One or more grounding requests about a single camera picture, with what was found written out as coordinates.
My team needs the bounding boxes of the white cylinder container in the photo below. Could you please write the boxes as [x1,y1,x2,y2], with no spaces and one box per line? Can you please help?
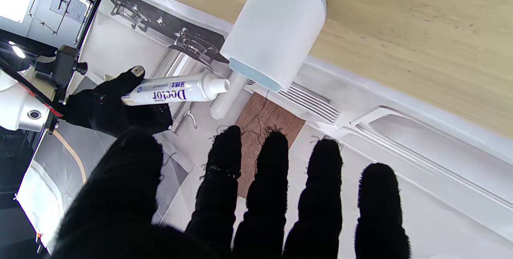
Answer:
[210,73,249,120]

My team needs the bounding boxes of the brown wooden cutting board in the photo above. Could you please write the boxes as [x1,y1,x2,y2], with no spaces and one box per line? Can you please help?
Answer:
[234,93,306,198]

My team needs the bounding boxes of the white toothpaste tube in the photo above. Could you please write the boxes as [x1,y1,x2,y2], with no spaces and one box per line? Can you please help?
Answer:
[121,73,231,106]

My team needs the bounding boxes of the white toothbrush holder cup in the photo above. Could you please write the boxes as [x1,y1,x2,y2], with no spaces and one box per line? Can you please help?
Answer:
[220,0,327,92]

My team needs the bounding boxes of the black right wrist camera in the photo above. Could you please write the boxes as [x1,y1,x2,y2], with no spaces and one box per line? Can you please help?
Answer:
[36,45,88,103]

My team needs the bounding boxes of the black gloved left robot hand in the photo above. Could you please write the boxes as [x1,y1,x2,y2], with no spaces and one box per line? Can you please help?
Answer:
[48,126,411,259]

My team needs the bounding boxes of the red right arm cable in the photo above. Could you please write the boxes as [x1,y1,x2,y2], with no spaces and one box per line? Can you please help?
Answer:
[0,57,65,118]

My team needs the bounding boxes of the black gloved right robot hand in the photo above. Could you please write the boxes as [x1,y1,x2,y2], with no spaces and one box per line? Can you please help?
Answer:
[63,66,174,138]

